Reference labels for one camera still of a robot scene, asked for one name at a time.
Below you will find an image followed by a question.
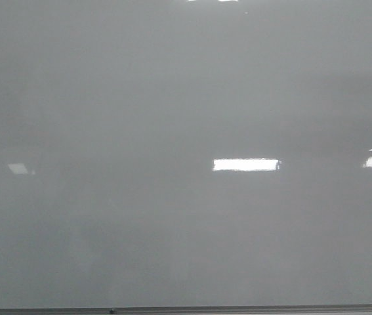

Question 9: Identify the grey aluminium whiteboard frame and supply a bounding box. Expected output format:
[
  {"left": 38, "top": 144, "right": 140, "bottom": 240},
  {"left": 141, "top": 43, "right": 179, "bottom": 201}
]
[{"left": 0, "top": 304, "right": 372, "bottom": 314}]

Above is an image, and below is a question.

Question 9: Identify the white glossy whiteboard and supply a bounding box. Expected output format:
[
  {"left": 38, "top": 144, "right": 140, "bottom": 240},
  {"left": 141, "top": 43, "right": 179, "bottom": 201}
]
[{"left": 0, "top": 1, "right": 372, "bottom": 308}]

